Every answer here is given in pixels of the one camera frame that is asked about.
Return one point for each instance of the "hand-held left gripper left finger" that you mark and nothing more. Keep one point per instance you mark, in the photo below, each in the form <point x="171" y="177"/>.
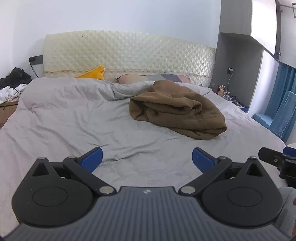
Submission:
<point x="92" y="158"/>

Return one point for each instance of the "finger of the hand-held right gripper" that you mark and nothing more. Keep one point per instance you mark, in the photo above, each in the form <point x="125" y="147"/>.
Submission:
<point x="270" y="156"/>

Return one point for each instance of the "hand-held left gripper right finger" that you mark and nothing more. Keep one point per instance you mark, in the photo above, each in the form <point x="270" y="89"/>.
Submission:
<point x="202" y="160"/>

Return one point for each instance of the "brown hoodie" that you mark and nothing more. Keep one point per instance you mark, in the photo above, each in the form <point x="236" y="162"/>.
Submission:
<point x="175" y="109"/>

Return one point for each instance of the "white clothes pile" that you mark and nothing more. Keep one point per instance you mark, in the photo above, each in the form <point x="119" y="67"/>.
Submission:
<point x="9" y="92"/>

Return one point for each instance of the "black clothes pile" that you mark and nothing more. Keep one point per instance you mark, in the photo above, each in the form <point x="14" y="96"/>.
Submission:
<point x="16" y="76"/>

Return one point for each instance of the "blue covered chair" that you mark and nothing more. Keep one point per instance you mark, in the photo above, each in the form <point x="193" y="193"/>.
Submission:
<point x="283" y="115"/>

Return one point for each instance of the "grey duvet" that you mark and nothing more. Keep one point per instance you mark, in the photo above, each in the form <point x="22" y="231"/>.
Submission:
<point x="69" y="120"/>

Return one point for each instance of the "person's grey trouser leg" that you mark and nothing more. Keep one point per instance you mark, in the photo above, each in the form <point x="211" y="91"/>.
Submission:
<point x="288" y="208"/>

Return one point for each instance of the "cluttered bedside table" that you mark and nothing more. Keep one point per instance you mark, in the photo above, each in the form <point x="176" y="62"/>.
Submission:
<point x="235" y="102"/>

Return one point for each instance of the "blue curtain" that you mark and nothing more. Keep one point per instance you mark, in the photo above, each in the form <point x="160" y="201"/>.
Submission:
<point x="284" y="78"/>

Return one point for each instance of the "yellow pillow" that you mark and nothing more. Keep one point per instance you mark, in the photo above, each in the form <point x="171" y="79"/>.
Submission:
<point x="93" y="73"/>

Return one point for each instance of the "patterned pillow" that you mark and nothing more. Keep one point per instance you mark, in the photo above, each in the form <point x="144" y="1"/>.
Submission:
<point x="138" y="78"/>

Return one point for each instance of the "wooden nightstand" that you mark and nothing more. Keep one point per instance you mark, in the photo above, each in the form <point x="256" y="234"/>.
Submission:
<point x="7" y="113"/>

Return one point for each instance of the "cream quilted headboard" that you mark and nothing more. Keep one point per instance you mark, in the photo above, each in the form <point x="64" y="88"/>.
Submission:
<point x="129" y="53"/>

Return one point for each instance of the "wall charger plug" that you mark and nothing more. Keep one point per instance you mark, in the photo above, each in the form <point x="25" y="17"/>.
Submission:
<point x="230" y="70"/>

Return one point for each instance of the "black wall socket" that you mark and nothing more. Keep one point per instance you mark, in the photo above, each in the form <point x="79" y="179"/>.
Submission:
<point x="35" y="59"/>

